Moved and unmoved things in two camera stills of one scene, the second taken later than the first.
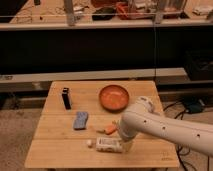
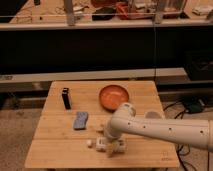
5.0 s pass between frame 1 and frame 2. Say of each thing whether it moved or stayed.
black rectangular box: stayed
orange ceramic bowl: stayed
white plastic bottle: stayed
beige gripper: moved
